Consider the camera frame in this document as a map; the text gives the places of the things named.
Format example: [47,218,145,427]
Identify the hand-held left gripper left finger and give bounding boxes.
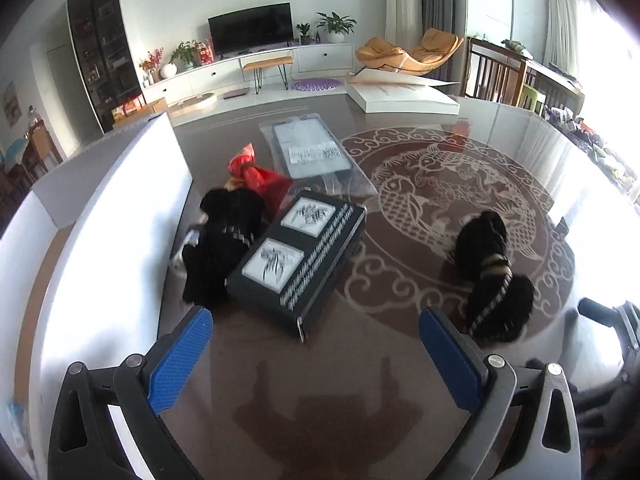
[47,305,214,480]

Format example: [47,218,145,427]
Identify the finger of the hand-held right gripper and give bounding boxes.
[577,297,632,333]

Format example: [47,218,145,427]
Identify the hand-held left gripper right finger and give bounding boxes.
[419,307,582,480]

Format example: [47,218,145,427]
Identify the black velvet bow hair tie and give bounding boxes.
[452,210,536,345]

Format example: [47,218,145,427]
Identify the large white box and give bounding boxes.
[0,111,195,480]

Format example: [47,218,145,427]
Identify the black printed box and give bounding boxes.
[227,187,368,345]

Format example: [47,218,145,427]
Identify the red snack packet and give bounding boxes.
[226,142,293,221]

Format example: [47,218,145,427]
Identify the small clear bag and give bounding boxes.
[170,227,201,267]

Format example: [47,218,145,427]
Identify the black fuzzy bow hair clip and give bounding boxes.
[181,187,266,307]

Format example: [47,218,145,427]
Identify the cluttered wooden sideboard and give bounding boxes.
[520,57,640,196]

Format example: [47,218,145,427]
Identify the green plastic stool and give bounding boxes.
[517,85,546,116]

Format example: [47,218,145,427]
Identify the cardboard box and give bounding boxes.
[112,97,170,128]

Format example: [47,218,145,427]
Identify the clear plastic packet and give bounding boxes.
[259,115,379,198]

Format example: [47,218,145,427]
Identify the flat white box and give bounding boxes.
[346,69,461,116]

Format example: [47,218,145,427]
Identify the wooden chair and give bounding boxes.
[465,37,528,106]

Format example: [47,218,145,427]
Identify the blue folding fan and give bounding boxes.
[0,137,26,171]

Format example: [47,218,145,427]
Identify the red flowers in white vase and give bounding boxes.
[139,49,178,83]

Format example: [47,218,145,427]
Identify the sheer white window curtain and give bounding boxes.
[542,0,601,81]

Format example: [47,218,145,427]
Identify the purple round mat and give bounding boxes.
[291,78,346,93]

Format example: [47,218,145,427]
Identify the orange lounge chair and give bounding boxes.
[356,28,465,77]

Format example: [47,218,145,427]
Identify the green potted plant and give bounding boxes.
[170,40,198,71]

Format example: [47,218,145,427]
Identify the red gift bag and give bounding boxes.
[195,35,215,66]

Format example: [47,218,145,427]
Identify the wooden bench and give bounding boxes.
[240,54,295,95]

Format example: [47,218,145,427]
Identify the dark glass display cabinet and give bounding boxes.
[66,0,147,133]

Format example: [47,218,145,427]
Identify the white television cabinet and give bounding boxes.
[141,42,356,106]

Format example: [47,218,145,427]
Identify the black television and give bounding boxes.
[207,2,295,58]

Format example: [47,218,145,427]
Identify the large plant in white pot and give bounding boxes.
[315,11,358,44]

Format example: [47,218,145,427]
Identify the framed wall picture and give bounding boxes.
[2,80,23,128]

